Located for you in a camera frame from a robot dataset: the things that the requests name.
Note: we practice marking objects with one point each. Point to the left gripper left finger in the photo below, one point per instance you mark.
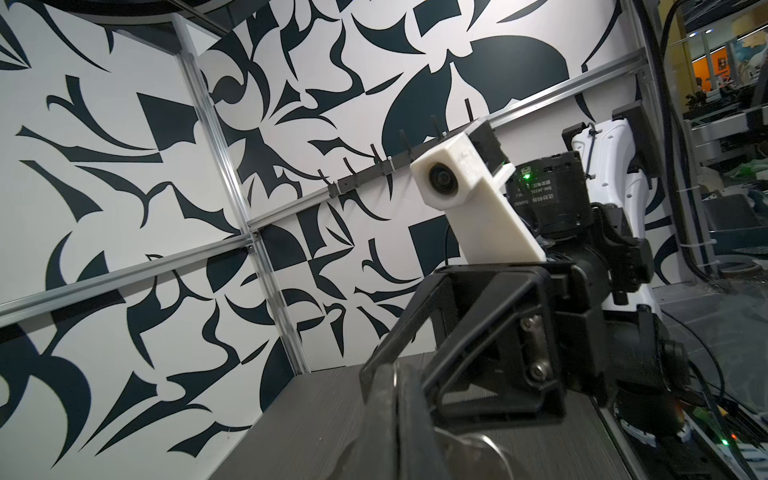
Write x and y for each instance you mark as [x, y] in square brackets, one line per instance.
[374, 453]

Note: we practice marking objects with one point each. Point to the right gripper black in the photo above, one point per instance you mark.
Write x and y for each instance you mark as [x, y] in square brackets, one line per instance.
[512, 339]

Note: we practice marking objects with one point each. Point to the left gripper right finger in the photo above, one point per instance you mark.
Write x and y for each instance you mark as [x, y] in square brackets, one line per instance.
[420, 456]

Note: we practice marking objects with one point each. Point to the perforated metal ring plate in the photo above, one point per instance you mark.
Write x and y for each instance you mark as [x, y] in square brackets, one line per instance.
[474, 456]

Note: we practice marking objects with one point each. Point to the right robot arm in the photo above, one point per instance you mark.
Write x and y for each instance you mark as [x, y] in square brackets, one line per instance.
[570, 202]

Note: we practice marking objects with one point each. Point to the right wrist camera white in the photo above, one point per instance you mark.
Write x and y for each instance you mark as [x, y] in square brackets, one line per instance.
[463, 176]

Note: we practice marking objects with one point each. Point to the wall hook rail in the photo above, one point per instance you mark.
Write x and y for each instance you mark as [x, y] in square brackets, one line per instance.
[387, 167]

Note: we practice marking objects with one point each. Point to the right circuit board with wires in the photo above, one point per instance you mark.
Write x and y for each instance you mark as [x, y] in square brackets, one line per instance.
[747, 433]

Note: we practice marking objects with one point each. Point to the horizontal aluminium frame bar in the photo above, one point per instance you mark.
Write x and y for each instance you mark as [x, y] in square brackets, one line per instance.
[21, 309]

